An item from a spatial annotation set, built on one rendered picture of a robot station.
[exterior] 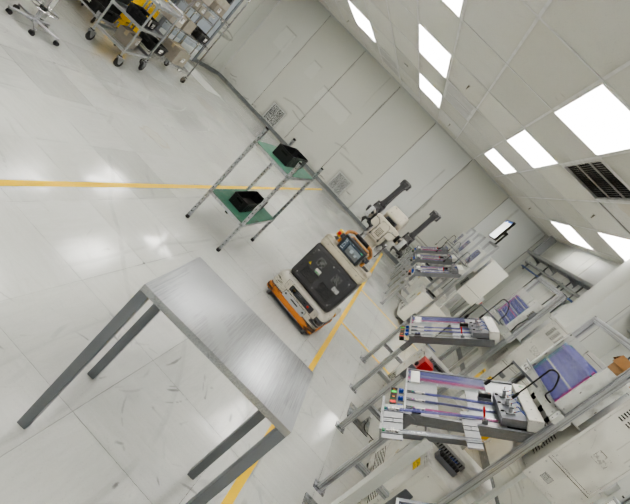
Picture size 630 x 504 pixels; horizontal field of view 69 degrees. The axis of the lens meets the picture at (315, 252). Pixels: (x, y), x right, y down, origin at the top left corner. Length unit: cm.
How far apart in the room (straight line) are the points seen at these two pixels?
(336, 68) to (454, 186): 400
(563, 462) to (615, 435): 30
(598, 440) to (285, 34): 1105
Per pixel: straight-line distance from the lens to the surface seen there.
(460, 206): 1139
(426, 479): 303
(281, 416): 166
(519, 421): 293
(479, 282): 743
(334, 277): 417
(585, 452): 303
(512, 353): 429
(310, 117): 1181
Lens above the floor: 165
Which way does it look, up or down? 15 degrees down
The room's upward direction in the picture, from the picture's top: 46 degrees clockwise
